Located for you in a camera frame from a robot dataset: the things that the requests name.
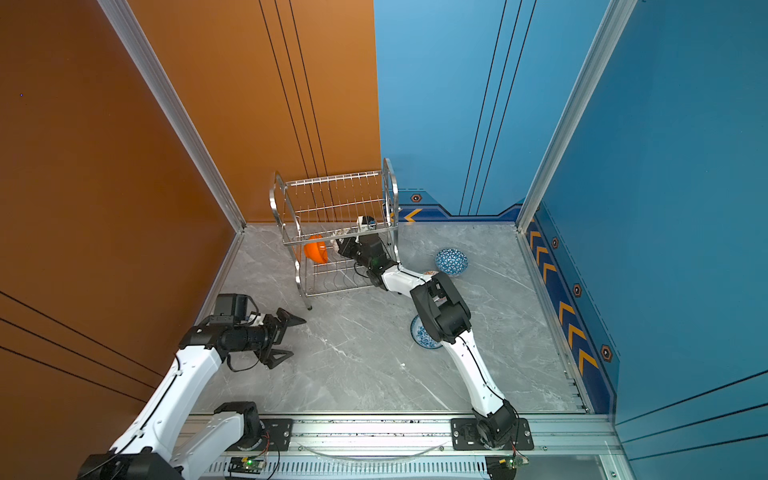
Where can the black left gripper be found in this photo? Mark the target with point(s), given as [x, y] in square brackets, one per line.
[278, 332]

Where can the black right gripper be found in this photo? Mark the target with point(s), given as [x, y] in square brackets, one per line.
[346, 250]

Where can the orange plastic bowl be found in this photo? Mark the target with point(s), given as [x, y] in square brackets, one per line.
[316, 250]

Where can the blue white floral bowl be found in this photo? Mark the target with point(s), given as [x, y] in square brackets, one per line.
[421, 337]

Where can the white brown patterned bowl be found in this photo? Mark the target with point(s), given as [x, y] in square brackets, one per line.
[343, 244]

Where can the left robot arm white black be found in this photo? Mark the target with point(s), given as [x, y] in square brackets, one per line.
[147, 449]

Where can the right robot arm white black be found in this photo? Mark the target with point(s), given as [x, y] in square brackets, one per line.
[446, 318]

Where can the steel two-tier dish rack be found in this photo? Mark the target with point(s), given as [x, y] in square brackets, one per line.
[319, 217]

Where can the dark blue patterned bowl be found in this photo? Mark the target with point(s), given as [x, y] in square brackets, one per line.
[451, 261]

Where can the green circuit board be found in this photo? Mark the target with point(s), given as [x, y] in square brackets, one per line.
[246, 465]

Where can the small right circuit board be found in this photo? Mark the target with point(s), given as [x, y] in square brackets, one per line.
[513, 462]

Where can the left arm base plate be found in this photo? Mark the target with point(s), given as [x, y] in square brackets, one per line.
[274, 435]

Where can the aluminium front rail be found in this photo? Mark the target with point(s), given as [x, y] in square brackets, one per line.
[385, 444]

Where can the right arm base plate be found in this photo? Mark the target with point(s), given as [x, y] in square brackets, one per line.
[468, 434]

